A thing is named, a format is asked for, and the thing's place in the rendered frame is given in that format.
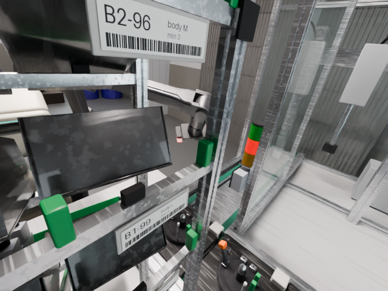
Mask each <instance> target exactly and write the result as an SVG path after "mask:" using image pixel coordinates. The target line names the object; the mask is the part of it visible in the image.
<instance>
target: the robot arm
mask: <svg viewBox="0 0 388 291"><path fill-rule="evenodd" d="M110 89H112V90H115V91H119V92H122V93H125V94H129V95H131V92H130V84H119V85H113V86H112V87H111V88H110ZM63 91H64V93H65V96H66V98H67V100H68V103H69V105H70V108H71V109H72V113H83V112H90V111H93V109H92V108H90V107H88V105H87V101H86V98H85V95H84V90H83V89H80V90H63ZM210 99H211V94H210V93H209V92H205V91H202V90H199V89H196V90H195V91H194V90H191V89H183V88H177V87H172V86H170V85H166V84H163V83H159V82H156V81H153V80H149V79H147V100H150V101H153V102H156V103H160V104H163V105H167V106H170V107H173V108H175V109H177V110H179V111H180V112H182V113H186V114H189V116H191V119H190V122H189V123H188V124H181V126H177V127H176V128H175V130H176V137H177V142H178V143H180V144H181V143H182V139H183V140H184V139H194V138H195V140H201V139H205V134H206V127H207V125H206V122H207V119H208V111H209V107H210ZM181 131H182V134H181Z"/></svg>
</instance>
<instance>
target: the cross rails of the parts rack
mask: <svg viewBox="0 0 388 291"><path fill-rule="evenodd" d="M151 1H154V2H157V3H161V4H163V5H166V6H169V7H171V8H175V9H178V10H181V11H183V12H187V13H190V14H193V15H196V16H199V17H202V18H205V19H208V20H209V21H210V24H214V25H217V26H220V27H223V28H235V27H236V21H237V15H238V8H236V9H233V8H231V7H230V6H229V3H228V2H226V1H224V0H151ZM135 83H136V79H135V74H133V73H90V74H73V73H41V72H0V89H16V88H45V87H74V86H89V85H119V84H135ZM210 169H211V163H210V165H209V166H207V167H204V166H202V165H200V164H198V163H194V164H192V165H190V166H188V167H186V168H184V169H182V170H180V171H178V172H176V173H174V174H172V175H170V176H168V177H166V178H164V179H162V180H160V181H158V182H156V183H154V184H152V185H150V186H148V187H146V188H145V197H144V198H142V199H140V200H138V201H136V202H134V203H132V204H130V205H128V206H127V207H125V206H124V205H123V204H122V203H121V201H118V202H116V203H114V204H112V205H110V206H108V207H106V208H104V209H102V210H100V211H98V212H96V213H94V214H92V215H90V216H88V217H86V218H84V219H82V220H80V221H78V222H76V223H74V224H73V226H74V230H75V233H76V239H75V240H74V241H72V242H71V243H69V244H67V245H66V246H64V247H62V248H60V249H57V248H56V247H55V245H54V243H53V241H52V239H51V236H48V237H46V238H44V239H42V240H40V241H38V242H36V243H34V244H32V245H30V246H28V247H26V248H24V249H22V250H20V251H18V252H16V253H14V254H12V255H10V256H8V257H6V258H4V259H2V260H0V291H12V290H14V289H16V288H17V287H19V286H21V285H22V284H24V283H26V282H28V281H29V280H31V279H32V278H34V277H36V276H37V275H39V274H41V273H42V272H44V271H46V270H48V269H49V268H51V267H52V266H54V265H56V264H57V263H59V272H62V271H64V270H65V269H66V265H65V261H64V259H66V258H67V257H69V256H70V255H72V254H74V253H76V252H77V251H79V250H81V249H82V248H84V247H86V246H87V245H89V244H90V243H92V242H94V241H96V240H97V239H99V238H101V237H102V236H104V235H105V234H107V233H109V232H111V231H112V230H114V229H116V228H117V227H119V226H121V225H122V224H124V223H125V222H127V221H129V220H131V219H132V218H134V217H136V216H137V215H139V214H141V213H142V212H144V211H145V210H147V209H149V208H151V207H152V206H154V205H156V204H157V203H159V202H161V201H162V200H164V199H166V198H167V197H169V196H171V195H172V194H174V193H176V192H177V191H179V190H180V189H182V188H184V187H186V186H187V185H189V184H191V183H192V182H194V181H196V180H197V179H199V178H200V177H202V176H204V175H206V174H207V173H209V172H210ZM39 202H40V200H39V196H38V192H34V193H33V194H32V196H31V198H30V200H29V202H28V204H27V206H26V208H25V210H27V209H30V208H32V207H35V206H38V205H39ZM196 247H197V244H196ZM195 250H196V248H195V249H193V250H192V251H191V250H190V249H189V248H188V247H187V246H184V247H183V248H182V249H181V250H179V251H178V252H177V253H176V254H175V255H174V256H173V257H172V258H171V259H170V260H169V261H168V262H167V263H165V264H164V265H163V266H162V267H161V268H160V269H159V270H158V271H157V272H156V273H155V274H154V275H152V276H151V277H150V278H149V279H148V280H147V281H145V283H146V285H147V291H156V290H157V288H159V287H160V286H161V284H163V283H164V282H165V280H167V279H168V277H169V276H171V275H172V273H174V272H175V271H176V269H178V268H179V266H180V265H182V264H183V262H185V261H186V260H187V258H189V257H190V256H191V254H193V253H194V251H195Z"/></svg>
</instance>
